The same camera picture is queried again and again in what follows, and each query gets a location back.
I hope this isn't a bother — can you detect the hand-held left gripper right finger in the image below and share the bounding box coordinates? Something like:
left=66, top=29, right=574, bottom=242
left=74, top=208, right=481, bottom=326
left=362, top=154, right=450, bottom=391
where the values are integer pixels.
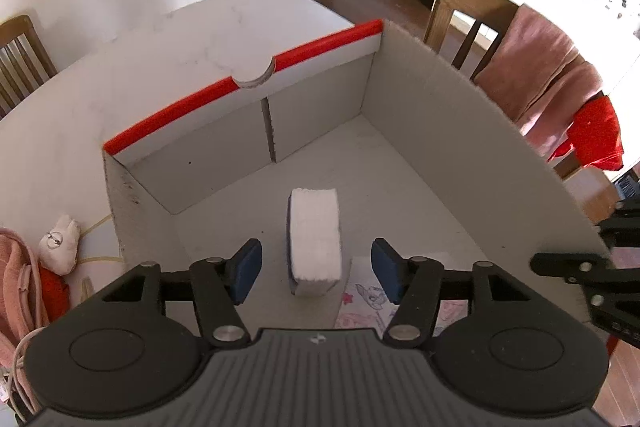
left=371, top=237, right=538, bottom=352

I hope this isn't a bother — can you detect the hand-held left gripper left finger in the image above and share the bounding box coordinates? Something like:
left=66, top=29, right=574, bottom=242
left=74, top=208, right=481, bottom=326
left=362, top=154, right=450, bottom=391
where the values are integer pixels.
left=102, top=238, right=263, bottom=350

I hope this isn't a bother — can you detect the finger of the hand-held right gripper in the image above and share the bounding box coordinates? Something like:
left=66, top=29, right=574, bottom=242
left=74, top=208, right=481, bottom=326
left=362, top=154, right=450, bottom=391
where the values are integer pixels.
left=597, top=202, right=640, bottom=250
left=530, top=251, right=614, bottom=286

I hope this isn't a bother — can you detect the pink cartoon printed sheet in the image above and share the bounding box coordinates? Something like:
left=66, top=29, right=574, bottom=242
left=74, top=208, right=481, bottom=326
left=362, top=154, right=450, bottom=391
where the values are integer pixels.
left=334, top=257, right=471, bottom=330

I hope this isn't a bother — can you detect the white towel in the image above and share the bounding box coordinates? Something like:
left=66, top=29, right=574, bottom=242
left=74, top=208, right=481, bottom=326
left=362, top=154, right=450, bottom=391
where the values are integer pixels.
left=286, top=188, right=345, bottom=298

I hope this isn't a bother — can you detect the white cardboard box red edge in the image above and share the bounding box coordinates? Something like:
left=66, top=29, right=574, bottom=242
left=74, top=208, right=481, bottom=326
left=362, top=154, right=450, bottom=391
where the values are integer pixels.
left=102, top=19, right=615, bottom=333

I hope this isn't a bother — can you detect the white plush bunny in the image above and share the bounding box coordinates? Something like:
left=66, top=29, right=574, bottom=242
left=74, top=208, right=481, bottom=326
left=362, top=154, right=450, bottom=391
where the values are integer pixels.
left=39, top=214, right=81, bottom=275

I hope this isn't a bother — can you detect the pink fleece garment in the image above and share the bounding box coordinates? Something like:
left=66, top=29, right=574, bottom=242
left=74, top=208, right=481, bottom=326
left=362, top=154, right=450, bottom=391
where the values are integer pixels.
left=0, top=227, right=51, bottom=413

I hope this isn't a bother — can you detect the red cloth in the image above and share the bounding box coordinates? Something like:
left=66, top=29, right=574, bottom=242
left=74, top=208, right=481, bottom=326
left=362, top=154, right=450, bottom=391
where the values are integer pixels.
left=547, top=97, right=626, bottom=172

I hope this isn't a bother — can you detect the printed table mat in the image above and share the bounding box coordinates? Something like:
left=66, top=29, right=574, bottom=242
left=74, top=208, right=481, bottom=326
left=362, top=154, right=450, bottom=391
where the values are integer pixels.
left=75, top=214, right=123, bottom=298

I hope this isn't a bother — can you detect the pink fringed scarf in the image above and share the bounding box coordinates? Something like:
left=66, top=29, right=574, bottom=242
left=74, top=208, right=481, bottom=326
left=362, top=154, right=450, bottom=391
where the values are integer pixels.
left=474, top=4, right=606, bottom=160

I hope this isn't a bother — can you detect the wooden slat-back chair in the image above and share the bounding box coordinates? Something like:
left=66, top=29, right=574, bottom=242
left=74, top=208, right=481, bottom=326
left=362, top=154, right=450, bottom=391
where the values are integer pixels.
left=0, top=14, right=58, bottom=120

